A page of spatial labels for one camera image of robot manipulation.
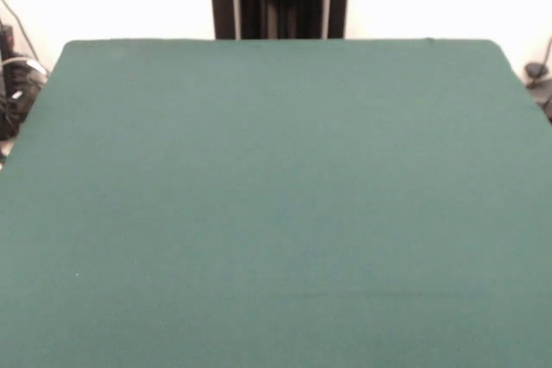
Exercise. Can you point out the dark green table cloth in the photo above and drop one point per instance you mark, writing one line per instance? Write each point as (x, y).
(280, 213)

